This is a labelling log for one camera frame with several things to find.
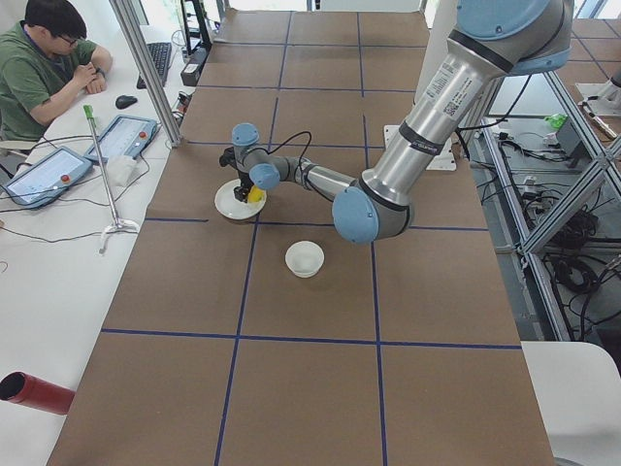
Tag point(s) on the man in green shirt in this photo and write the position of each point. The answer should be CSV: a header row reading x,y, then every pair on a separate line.
x,y
46,62

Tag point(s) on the silver stand with green tip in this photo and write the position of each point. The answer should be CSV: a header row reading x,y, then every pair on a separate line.
x,y
118,224

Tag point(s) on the black computer mouse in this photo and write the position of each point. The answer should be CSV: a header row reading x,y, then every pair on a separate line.
x,y
125,101

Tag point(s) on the white bowl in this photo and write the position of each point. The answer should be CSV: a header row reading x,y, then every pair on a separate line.
x,y
304,259

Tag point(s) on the aluminium frame post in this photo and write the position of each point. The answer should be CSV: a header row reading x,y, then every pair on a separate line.
x,y
130,27

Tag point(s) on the red cylinder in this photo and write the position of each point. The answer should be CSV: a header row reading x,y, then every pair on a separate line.
x,y
32,392

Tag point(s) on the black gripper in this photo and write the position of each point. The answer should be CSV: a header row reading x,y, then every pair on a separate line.
x,y
241,185

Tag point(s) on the far teach pendant tablet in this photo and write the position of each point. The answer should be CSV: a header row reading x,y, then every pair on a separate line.
x,y
126,136

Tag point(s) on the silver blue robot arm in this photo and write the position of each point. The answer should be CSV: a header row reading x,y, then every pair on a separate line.
x,y
490,40

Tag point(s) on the yellow lemon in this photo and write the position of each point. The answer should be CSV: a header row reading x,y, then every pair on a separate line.
x,y
255,195

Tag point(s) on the black keyboard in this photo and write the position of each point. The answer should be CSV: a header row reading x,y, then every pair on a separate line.
x,y
161,54

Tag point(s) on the near teach pendant tablet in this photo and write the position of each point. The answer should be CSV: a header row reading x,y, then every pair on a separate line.
x,y
46,180

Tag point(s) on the teach pendant tablet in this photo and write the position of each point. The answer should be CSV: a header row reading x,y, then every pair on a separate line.
x,y
46,180
126,136

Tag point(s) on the black box device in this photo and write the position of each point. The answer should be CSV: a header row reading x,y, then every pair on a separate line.
x,y
191,72

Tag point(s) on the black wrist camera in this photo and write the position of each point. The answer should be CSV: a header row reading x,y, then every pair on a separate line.
x,y
228,158

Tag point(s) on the white plate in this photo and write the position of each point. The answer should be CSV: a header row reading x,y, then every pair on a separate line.
x,y
226,203

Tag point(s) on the aluminium frame rack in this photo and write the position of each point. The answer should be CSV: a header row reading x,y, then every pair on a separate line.
x,y
546,160

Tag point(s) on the brown paper table cover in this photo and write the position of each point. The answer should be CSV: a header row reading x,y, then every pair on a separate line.
x,y
403,352

